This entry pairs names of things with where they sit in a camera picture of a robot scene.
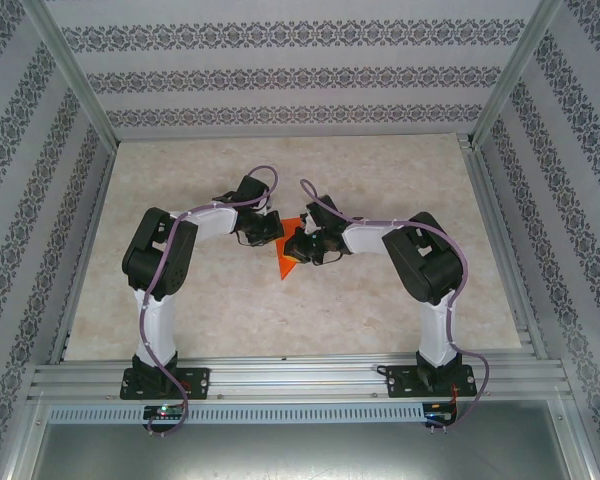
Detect aluminium mounting rail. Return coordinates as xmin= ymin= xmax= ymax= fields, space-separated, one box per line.
xmin=27 ymin=349 xmax=574 ymax=402

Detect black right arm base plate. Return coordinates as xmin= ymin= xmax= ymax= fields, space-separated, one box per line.
xmin=387 ymin=363 xmax=477 ymax=400

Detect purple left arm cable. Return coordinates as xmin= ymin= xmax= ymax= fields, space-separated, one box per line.
xmin=138 ymin=164 xmax=281 ymax=439

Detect grey metal sheet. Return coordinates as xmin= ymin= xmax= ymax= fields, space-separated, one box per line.
xmin=9 ymin=399 xmax=596 ymax=480

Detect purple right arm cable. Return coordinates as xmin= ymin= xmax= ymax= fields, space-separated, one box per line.
xmin=299 ymin=178 xmax=492 ymax=432

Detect slotted grey cable duct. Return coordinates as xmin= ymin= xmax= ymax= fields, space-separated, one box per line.
xmin=47 ymin=402 xmax=427 ymax=426

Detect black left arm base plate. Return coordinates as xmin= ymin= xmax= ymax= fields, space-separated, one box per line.
xmin=121 ymin=367 xmax=212 ymax=402

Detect orange paper sheet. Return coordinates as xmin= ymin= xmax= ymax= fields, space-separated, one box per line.
xmin=273 ymin=217 xmax=307 ymax=282

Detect aluminium side rail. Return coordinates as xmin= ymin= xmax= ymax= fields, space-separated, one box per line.
xmin=457 ymin=133 xmax=549 ymax=360
xmin=49 ymin=142 xmax=119 ymax=365

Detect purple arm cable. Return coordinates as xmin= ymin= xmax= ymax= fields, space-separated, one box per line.
xmin=138 ymin=164 xmax=281 ymax=439
xmin=299 ymin=178 xmax=492 ymax=432

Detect aluminium frame post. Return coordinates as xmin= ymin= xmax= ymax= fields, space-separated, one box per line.
xmin=472 ymin=0 xmax=564 ymax=146
xmin=27 ymin=0 xmax=119 ymax=146

